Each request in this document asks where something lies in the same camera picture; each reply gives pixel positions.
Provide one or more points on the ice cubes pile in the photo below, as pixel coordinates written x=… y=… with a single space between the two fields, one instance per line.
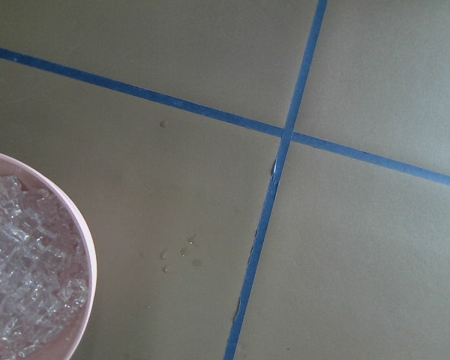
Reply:
x=43 y=277

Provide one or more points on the pink bowl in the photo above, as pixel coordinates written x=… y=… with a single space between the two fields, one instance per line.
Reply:
x=65 y=344

